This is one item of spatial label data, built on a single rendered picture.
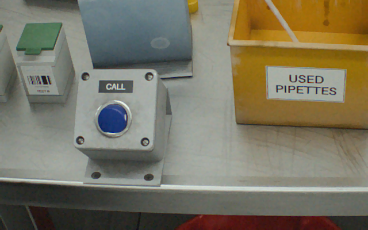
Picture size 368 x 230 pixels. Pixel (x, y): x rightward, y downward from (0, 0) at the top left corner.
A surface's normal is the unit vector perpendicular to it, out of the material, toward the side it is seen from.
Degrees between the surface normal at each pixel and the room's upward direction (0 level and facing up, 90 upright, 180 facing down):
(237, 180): 0
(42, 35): 0
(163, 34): 90
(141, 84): 30
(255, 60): 90
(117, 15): 90
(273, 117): 90
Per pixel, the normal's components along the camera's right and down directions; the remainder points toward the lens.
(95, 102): -0.14, -0.25
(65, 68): 0.99, 0.01
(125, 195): -0.11, 0.72
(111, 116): -0.14, 0.27
